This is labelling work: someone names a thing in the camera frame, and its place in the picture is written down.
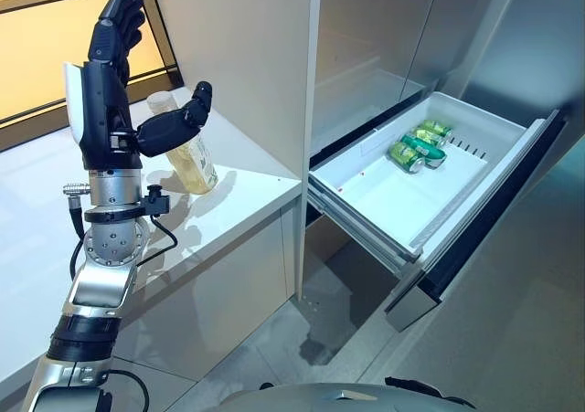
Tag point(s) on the green drink can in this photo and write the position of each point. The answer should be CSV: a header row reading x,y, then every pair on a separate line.
x,y
436,129
425,149
406,156

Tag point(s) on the stainless steel fridge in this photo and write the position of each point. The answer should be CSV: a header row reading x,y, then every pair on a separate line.
x,y
365,42

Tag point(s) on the clear tea bottle white cap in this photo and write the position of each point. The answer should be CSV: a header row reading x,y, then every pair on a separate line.
x,y
196,165

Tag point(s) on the large framed window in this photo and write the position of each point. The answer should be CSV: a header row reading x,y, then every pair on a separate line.
x,y
36,55

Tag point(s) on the pull-out fridge drawer white bin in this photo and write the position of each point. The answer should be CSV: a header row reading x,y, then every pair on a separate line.
x,y
388,193

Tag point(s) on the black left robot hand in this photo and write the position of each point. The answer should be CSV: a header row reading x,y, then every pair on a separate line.
x,y
100,110

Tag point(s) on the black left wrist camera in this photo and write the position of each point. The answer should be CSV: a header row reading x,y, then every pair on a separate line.
x,y
157,199

